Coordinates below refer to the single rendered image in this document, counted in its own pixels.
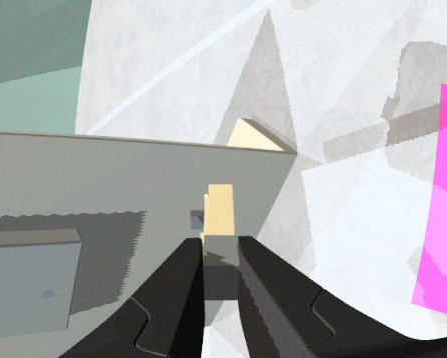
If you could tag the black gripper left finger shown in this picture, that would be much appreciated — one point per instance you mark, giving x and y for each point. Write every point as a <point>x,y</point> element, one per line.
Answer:
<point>163,319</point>

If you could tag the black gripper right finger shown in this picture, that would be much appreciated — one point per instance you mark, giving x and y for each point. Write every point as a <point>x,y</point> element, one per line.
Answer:
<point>284,314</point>

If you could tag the pink square zone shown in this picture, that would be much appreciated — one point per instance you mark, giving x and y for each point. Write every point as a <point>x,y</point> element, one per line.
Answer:
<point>431,283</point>

